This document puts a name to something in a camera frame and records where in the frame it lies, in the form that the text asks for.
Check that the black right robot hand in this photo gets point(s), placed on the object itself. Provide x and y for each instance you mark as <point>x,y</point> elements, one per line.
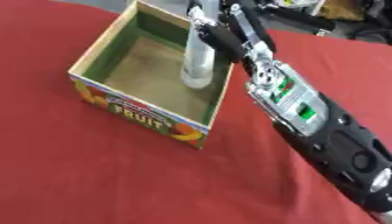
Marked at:
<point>229,35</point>

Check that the clear plastic bottle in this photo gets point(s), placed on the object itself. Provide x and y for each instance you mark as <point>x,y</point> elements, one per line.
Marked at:
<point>198,61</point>

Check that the silver and black right robot arm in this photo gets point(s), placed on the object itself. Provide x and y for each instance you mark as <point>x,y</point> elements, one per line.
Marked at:
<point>316,122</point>

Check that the cardboard box with green inside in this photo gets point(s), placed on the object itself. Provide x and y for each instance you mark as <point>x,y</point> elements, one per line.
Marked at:
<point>153,84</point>

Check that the black tripod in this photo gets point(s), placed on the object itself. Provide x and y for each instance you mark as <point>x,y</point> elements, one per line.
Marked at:
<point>298,16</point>

